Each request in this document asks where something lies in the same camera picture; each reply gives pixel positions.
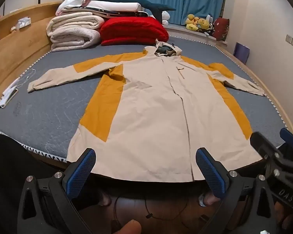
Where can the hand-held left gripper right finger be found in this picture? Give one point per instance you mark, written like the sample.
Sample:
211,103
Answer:
211,175

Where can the person's foot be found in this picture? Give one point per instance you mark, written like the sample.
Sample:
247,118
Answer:
105,198
210,199

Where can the person's right foot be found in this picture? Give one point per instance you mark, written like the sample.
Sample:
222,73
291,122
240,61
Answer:
210,199

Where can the person's left hand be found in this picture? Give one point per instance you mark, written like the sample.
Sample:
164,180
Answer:
130,227

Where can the white plastic wrapper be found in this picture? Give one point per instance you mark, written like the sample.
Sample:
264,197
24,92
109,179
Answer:
6,96

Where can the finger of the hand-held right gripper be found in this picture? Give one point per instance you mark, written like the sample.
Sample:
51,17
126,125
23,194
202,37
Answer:
265,147
290,137

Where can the person's left foot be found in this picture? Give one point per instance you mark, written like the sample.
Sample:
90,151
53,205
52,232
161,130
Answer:
105,198

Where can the white folded bedding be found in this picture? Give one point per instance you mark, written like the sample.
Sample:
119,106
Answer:
112,4

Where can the tissue pack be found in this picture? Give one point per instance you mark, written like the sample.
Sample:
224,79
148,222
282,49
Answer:
23,22

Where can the white plush toy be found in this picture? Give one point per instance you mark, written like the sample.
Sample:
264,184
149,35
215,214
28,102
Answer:
164,17

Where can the white folded quilt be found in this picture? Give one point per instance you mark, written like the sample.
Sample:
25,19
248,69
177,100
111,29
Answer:
73,41
73,20

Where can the white box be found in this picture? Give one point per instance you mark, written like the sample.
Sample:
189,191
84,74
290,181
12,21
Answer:
209,19

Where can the black white striped plush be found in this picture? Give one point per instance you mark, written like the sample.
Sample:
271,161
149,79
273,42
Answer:
210,29

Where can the small white figurine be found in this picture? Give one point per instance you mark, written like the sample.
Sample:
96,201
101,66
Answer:
13,29

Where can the wooden bed frame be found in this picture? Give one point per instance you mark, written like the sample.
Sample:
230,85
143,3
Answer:
19,51

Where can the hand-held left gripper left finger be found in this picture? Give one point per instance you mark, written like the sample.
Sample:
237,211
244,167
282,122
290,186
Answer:
81,173

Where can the white window sill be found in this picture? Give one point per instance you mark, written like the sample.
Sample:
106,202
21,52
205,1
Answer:
183,33

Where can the grey mattress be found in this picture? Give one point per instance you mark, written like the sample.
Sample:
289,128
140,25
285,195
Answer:
51,107

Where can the person's right hand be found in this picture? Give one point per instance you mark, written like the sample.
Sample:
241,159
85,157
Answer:
289,220

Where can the red folded blanket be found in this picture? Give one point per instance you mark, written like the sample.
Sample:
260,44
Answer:
131,31

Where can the dark red pillow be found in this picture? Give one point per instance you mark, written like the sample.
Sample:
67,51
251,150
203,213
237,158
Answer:
221,29

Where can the purple bag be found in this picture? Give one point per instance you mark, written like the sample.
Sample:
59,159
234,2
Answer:
241,53

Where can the beige and yellow coat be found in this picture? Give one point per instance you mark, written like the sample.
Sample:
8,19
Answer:
149,114

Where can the navy patterned cloth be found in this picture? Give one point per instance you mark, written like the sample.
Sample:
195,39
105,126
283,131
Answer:
122,13

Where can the yellow bear plush toy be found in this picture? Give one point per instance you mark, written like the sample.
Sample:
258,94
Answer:
204,24

